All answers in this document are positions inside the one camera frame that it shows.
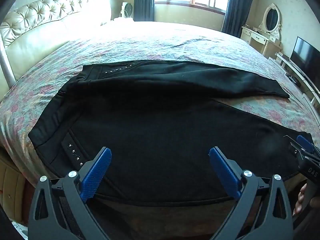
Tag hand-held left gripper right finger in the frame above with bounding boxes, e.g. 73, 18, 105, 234
209, 147, 293, 240

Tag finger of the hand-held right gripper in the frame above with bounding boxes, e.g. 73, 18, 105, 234
296, 134, 320, 155
284, 135, 305, 161

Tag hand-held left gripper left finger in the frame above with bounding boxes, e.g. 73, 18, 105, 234
28, 147, 112, 240

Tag black pants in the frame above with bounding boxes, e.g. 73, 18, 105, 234
28, 59, 314, 207

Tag person's right hand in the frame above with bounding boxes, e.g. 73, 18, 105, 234
293, 183, 310, 217

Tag white television stand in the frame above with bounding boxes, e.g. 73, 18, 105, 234
269, 52, 320, 105

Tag cream leather bed base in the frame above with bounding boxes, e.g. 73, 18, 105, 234
0, 147, 35, 227

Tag black television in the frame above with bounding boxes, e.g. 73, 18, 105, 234
290, 36, 320, 73

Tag cream dressing table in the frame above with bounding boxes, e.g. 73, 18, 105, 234
240, 24, 282, 58

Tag oval white-framed mirror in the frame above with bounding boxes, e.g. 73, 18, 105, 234
259, 3, 282, 34

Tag floral bedspread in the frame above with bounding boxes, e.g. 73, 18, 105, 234
0, 21, 320, 190

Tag cream tufted headboard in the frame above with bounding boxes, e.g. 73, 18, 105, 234
0, 0, 112, 100

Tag dark blue curtain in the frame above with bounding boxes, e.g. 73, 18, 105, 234
134, 0, 155, 22
221, 0, 258, 38

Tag white fan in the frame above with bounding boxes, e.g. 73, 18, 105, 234
121, 2, 135, 20

